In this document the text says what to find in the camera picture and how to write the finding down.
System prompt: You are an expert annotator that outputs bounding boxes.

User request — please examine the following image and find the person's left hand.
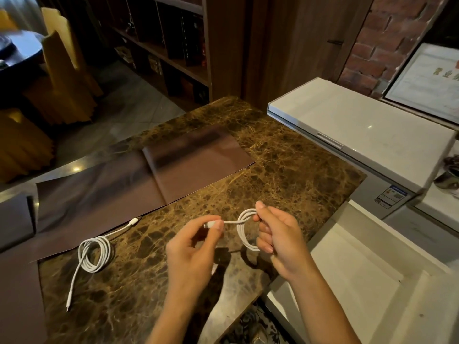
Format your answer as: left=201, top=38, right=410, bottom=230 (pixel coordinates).
left=165, top=215, right=225, bottom=302

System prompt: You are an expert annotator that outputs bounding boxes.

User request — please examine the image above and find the person's right hand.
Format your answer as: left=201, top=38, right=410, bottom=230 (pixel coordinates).
left=252, top=201, right=315, bottom=282

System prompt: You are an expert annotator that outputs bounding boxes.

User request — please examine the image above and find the white charging cable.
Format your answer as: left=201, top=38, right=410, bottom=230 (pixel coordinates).
left=202, top=208, right=261, bottom=276
left=65, top=217, right=140, bottom=312

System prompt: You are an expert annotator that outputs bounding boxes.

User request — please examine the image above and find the person's left forearm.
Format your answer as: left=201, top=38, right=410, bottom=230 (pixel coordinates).
left=146, top=295, right=216, bottom=344

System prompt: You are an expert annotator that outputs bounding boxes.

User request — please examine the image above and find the person's right forearm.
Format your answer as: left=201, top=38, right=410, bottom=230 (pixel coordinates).
left=286, top=268, right=361, bottom=344

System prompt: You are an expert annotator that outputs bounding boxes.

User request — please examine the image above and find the large brown leather mat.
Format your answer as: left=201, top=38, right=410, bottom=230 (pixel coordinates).
left=35, top=124, right=256, bottom=263

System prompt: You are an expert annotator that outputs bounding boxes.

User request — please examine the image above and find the patterned rug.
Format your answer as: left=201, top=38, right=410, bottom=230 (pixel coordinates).
left=220, top=302, right=287, bottom=344

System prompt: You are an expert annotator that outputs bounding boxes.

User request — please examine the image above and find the white sink counter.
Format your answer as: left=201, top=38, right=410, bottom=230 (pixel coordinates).
left=261, top=200, right=459, bottom=344

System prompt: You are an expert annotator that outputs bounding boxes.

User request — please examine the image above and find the white chest freezer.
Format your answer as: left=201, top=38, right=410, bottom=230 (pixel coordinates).
left=267, top=77, right=458, bottom=220

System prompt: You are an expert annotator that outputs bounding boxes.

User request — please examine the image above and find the small brown leather mat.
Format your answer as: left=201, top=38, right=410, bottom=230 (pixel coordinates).
left=0, top=194, right=37, bottom=252

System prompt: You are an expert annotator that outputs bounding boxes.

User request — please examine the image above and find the dark wooden bookshelf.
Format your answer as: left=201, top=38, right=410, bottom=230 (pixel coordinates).
left=82, top=0, right=213, bottom=112

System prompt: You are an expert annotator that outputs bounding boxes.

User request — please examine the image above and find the wooden cabinet door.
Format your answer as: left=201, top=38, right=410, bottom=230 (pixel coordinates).
left=204, top=0, right=376, bottom=111

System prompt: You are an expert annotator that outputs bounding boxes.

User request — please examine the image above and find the yellow upholstered chair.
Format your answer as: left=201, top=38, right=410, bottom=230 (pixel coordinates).
left=22, top=7, right=104, bottom=126
left=0, top=108, right=55, bottom=184

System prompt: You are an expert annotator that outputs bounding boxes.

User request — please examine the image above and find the metal cup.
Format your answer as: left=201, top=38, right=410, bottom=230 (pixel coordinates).
left=433, top=155, right=459, bottom=198

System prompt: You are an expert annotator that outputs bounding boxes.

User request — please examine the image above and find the framed certificate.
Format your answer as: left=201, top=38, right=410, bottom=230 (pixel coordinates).
left=383, top=42, right=459, bottom=125

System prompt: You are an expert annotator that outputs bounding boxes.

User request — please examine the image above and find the round dark table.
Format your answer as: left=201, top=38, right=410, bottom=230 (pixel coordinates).
left=0, top=30, right=46, bottom=70

